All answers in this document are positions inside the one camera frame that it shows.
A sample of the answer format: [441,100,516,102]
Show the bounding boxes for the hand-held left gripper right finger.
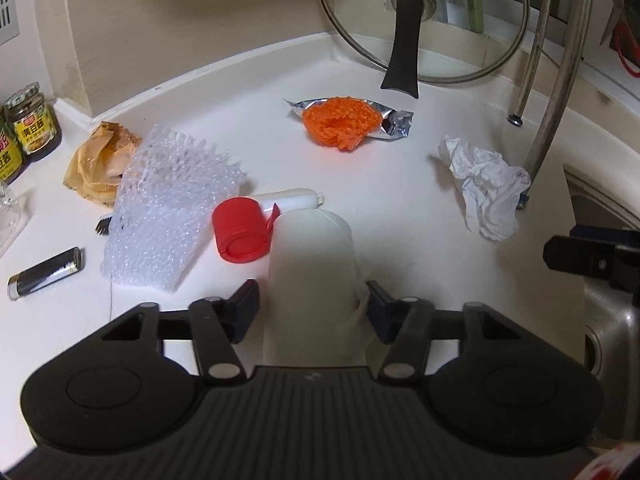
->
[366,280,523,382]

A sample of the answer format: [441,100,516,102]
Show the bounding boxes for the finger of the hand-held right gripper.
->
[570,225,640,248]
[543,234,623,281]

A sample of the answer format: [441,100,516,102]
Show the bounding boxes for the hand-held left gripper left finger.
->
[102,279,260,386]

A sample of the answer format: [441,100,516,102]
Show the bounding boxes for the white bottle red cap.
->
[211,196,374,367]

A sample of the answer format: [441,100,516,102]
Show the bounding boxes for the white foam net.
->
[99,121,247,294]

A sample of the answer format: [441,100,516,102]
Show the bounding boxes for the tan plastic bag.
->
[63,121,144,209]

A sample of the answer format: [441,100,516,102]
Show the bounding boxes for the crushed clear water bottle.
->
[0,180,27,257]

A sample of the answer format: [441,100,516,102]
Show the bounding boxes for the steel sink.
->
[562,162,640,453]

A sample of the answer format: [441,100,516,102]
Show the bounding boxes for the white crumpled paper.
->
[438,134,532,242]

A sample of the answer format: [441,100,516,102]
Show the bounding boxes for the silver foil wrapper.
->
[282,97,415,143]

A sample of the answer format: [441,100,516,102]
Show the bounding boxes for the red patterned clothing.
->
[575,442,640,480]

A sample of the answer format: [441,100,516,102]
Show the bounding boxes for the red scissors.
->
[599,0,640,79]

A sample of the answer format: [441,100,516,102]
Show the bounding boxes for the black silver battery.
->
[7,246,84,302]

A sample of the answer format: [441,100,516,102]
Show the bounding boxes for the checkered lid sauce jar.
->
[3,82,62,163]

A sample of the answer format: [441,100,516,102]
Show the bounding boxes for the black lid sauce jar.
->
[0,109,25,185]

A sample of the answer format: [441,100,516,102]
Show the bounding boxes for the glass pot lid black handle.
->
[314,0,531,99]

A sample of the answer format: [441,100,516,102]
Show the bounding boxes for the white wall vent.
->
[0,0,21,44]

